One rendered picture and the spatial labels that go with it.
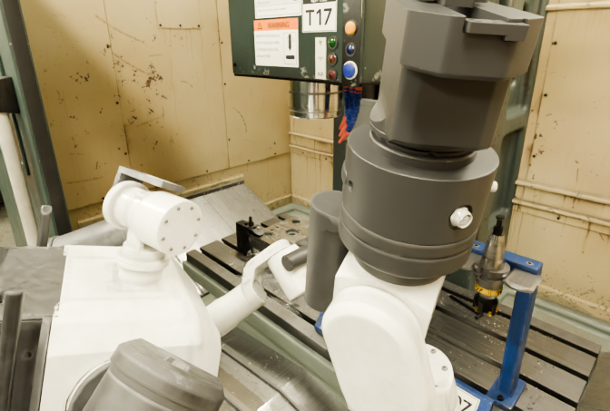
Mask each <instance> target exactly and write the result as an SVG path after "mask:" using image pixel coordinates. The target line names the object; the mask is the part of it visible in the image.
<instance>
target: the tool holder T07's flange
mask: <svg viewBox="0 0 610 411"><path fill-rule="evenodd" d="M480 260H481V257H478V258H476V259H475V265H474V270H473V274H474V276H475V277H476V278H477V279H484V280H487V283H488V284H493V285H501V284H504V283H503V282H502V279H503V278H504V277H506V276H508V275H509V271H510V266H509V265H508V264H507V263H506V262H505V268H504V269H502V270H491V269H486V268H484V267H483V266H482V265H481V264H480Z"/></svg>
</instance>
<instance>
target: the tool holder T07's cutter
mask: <svg viewBox="0 0 610 411"><path fill-rule="evenodd" d="M497 304H498V298H495V299H486V298H482V297H480V296H479V295H478V293H477V294H475V296H474V300H473V307H475V311H476V312H477V313H479V314H481V315H482V314H483V313H487V315H488V316H489V317H491V316H495V315H496V312H497V310H498V306H497Z"/></svg>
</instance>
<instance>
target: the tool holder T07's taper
mask: <svg viewBox="0 0 610 411"><path fill-rule="evenodd" d="M480 264H481V265H482V266H483V267H484V268H486V269H491V270H502V269H504V268H505V233H504V232H503V234H502V235H496V234H494V233H493V231H492V230H491V231H490V233H489V236H488V239H487V244H486V246H485V248H484V251H483V254H482V257H481V260H480Z"/></svg>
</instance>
